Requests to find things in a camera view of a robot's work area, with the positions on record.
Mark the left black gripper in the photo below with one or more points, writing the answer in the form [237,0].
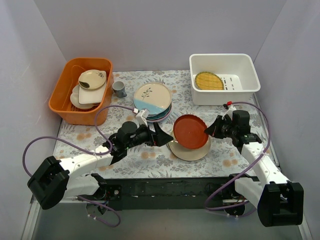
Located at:
[155,136]

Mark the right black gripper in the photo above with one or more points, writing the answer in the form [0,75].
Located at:
[219,129]

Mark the red scalloped plastic plate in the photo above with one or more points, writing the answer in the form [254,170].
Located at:
[189,131]

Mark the cream plate with leaf sprig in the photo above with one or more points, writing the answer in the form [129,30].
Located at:
[186,154]

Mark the woven bamboo tray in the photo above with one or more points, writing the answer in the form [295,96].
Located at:
[209,81]

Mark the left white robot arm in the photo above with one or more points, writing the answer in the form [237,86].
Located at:
[57,179]

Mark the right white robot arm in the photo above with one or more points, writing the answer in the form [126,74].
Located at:
[279,201]

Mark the stack of coloured plates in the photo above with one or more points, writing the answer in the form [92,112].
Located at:
[163,116]

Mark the white plastic bin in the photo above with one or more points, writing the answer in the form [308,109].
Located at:
[236,71]

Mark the orange plastic bin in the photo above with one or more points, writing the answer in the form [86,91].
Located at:
[60,102]

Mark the cream and blue leaf plate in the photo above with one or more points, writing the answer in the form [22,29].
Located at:
[153,96]

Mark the floral patterned table mat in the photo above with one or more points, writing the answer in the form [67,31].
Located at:
[142,161]

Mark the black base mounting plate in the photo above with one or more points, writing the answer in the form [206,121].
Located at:
[157,193]

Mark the grey ceramic cup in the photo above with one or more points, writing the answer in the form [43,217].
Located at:
[119,89]

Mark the white rectangular plate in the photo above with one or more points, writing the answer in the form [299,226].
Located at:
[91,91]

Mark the cream plate with dark patch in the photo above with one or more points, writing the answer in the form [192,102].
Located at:
[92,79]

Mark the white flower-shaped plate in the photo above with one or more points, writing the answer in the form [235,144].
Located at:
[74,98]

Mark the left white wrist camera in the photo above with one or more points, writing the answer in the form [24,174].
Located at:
[141,116]

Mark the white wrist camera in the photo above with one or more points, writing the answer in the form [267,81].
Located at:
[141,116]
[230,108]

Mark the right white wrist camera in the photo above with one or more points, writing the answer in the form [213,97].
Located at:
[230,108]

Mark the aluminium frame rail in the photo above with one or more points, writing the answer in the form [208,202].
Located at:
[69,221]

